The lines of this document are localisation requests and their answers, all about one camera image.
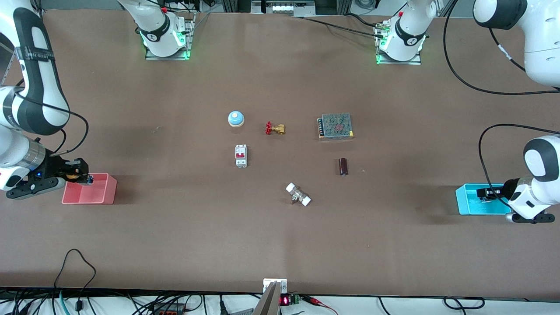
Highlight pink plastic box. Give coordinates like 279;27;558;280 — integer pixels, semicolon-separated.
62;173;118;205

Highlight blue plastic box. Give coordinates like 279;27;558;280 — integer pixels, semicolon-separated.
455;183;512;216

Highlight black orange power strip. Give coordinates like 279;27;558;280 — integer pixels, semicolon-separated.
150;304;185;315

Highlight metal mesh power supply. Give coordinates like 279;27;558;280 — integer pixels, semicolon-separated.
317;113;355;140

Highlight metal fitting white caps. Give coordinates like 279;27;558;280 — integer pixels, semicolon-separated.
285;182;312;207

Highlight red clip lead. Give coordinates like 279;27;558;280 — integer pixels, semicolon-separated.
301;296;338;315

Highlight grey metal bar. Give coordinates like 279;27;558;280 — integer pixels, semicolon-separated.
252;282;281;315

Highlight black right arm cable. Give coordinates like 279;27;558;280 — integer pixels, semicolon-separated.
15;93;90;157

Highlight black looped cable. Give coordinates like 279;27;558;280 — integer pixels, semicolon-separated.
54;248;97;315

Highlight black coiled cable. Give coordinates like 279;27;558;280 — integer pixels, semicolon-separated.
443;296;485;310

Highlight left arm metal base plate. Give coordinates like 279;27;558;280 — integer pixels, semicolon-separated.
375;23;422;66

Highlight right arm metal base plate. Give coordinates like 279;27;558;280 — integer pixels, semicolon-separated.
145;13;196;61

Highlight black base power cable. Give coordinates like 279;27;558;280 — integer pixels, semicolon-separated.
301;16;386;39

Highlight white mounting bracket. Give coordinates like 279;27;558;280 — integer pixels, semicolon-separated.
263;278;288;294

